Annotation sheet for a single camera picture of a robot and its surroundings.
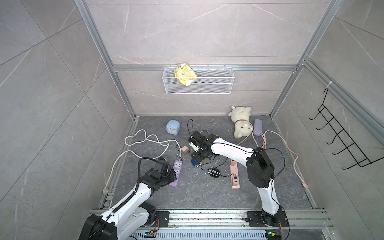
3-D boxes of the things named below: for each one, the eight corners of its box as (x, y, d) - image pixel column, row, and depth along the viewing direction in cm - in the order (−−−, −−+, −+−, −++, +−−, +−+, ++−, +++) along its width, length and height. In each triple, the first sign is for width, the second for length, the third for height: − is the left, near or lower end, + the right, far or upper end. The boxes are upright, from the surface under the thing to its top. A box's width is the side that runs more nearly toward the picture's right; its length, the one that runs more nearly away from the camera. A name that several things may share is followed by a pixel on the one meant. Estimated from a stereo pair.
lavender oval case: (252, 134, 110) (253, 132, 108) (254, 120, 120) (255, 118, 117) (260, 136, 109) (262, 134, 107) (261, 122, 118) (263, 119, 116)
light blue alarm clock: (166, 132, 110) (164, 125, 104) (170, 125, 115) (169, 118, 109) (177, 135, 109) (176, 128, 102) (181, 128, 113) (180, 121, 107)
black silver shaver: (207, 174, 90) (207, 172, 88) (209, 168, 93) (210, 166, 91) (218, 178, 88) (218, 177, 86) (220, 172, 91) (221, 170, 89)
